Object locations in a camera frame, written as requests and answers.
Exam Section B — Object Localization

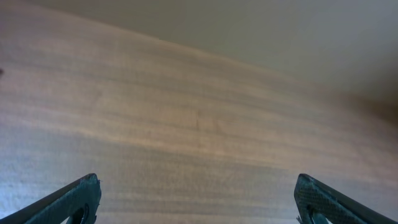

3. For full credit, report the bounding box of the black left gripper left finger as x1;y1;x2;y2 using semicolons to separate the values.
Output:
1;173;101;224

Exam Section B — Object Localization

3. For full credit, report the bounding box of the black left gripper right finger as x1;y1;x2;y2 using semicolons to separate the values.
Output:
294;174;397;224

